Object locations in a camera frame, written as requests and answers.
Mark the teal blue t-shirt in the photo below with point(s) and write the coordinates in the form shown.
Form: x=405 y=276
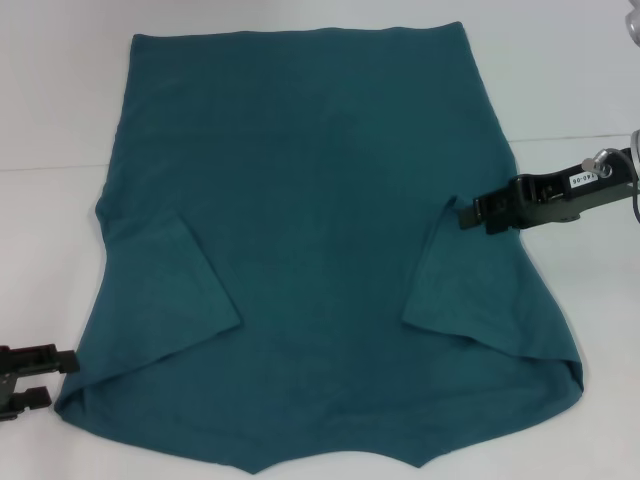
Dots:
x=320 y=250

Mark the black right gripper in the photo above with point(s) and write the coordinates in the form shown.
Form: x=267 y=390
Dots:
x=570 y=192

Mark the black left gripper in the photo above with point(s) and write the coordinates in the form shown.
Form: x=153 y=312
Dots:
x=6 y=395

